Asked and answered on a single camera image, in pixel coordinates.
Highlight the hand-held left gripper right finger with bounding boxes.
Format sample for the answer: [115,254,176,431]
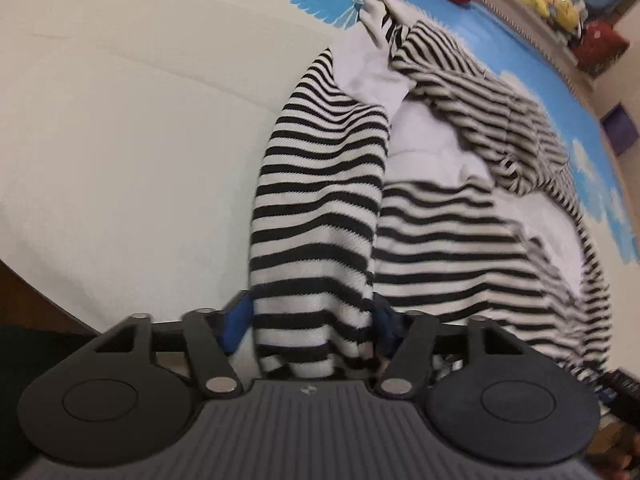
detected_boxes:
[372,294,527,401]

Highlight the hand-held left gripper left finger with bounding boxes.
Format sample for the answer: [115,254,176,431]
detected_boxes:
[92,292,256,399]

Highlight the black white striped shirt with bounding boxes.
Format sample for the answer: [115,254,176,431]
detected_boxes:
[247,0,617,387]

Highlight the blue white printed blanket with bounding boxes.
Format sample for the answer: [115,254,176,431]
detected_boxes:
[0,0,640,343]

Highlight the purple box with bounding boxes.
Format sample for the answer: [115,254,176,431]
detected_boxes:
[600,102,640,157]

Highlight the red plush toy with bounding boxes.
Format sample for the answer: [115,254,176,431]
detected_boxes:
[569,20,631,79]

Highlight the yellow round plush toy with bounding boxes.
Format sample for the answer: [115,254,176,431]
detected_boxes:
[544,0,582,29]

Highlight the wooden bed frame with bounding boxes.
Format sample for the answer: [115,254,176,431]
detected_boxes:
[0,259,98,337]

